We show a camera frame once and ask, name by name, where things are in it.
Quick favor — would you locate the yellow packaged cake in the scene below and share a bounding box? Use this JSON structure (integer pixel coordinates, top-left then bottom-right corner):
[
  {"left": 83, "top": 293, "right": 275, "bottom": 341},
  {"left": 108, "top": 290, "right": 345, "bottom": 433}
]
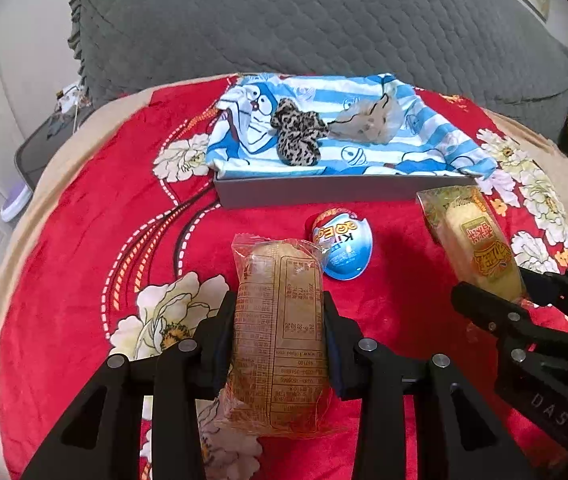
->
[{"left": 416, "top": 185, "right": 525, "bottom": 302}]

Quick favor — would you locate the blue white surprise egg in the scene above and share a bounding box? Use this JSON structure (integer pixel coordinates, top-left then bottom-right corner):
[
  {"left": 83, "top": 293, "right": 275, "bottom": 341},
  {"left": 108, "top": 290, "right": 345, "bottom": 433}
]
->
[{"left": 310, "top": 207, "right": 373, "bottom": 281}]

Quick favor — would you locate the orange packaged bread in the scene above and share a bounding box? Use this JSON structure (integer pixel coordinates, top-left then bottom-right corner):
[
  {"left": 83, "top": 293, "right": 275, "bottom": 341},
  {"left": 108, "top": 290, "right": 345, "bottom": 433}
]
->
[{"left": 220, "top": 234, "right": 330, "bottom": 437}]

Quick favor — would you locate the leopard print scrunchie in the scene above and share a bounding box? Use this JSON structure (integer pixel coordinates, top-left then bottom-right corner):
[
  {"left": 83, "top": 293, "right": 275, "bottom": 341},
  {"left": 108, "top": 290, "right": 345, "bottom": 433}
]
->
[{"left": 270, "top": 98, "right": 328, "bottom": 167}]

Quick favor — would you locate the red floral blanket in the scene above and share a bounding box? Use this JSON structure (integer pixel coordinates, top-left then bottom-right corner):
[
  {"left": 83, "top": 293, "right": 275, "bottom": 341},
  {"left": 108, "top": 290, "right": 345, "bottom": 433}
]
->
[{"left": 0, "top": 77, "right": 568, "bottom": 480}]

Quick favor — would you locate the purple trash bin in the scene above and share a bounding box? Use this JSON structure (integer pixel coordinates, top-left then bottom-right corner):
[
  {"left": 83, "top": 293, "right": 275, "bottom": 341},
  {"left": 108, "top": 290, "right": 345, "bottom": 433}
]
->
[{"left": 0, "top": 182, "right": 32, "bottom": 223}]

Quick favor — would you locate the grey shallow tray box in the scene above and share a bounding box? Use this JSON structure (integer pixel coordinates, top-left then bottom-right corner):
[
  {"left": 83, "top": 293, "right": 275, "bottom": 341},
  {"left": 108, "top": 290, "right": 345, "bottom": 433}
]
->
[{"left": 214, "top": 174, "right": 475, "bottom": 209}]

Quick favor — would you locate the grey quilted headboard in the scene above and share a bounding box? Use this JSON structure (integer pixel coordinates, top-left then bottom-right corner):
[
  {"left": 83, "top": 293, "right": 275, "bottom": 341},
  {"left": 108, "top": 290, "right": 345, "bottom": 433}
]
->
[{"left": 69, "top": 0, "right": 568, "bottom": 140}]

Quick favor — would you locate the grey bedside table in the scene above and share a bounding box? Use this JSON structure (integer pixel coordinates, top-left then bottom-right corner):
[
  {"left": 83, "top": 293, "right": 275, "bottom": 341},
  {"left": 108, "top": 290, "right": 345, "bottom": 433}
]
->
[{"left": 14, "top": 104, "right": 95, "bottom": 191}]

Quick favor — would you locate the blue striped Doraemon cloth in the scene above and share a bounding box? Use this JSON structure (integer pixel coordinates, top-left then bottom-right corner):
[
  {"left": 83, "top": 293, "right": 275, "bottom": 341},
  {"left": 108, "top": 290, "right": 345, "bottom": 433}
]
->
[{"left": 206, "top": 73, "right": 498, "bottom": 179}]

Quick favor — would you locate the white charger with cable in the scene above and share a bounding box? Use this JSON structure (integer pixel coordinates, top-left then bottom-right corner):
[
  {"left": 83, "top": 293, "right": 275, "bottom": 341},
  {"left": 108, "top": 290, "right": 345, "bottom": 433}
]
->
[{"left": 54, "top": 81, "right": 91, "bottom": 115}]

